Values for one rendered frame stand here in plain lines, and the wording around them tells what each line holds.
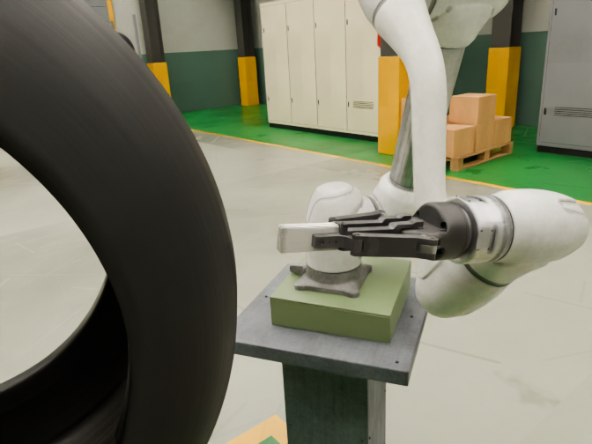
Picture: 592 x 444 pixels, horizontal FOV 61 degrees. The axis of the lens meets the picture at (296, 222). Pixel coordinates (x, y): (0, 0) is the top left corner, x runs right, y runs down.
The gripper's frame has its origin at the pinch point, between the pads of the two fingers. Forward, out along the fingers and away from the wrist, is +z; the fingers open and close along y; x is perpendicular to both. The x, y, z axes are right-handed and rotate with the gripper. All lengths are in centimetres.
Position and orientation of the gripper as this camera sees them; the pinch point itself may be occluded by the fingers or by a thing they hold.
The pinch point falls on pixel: (307, 237)
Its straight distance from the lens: 57.2
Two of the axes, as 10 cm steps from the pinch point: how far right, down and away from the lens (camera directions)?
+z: -9.3, 0.3, -3.7
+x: -0.8, 9.6, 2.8
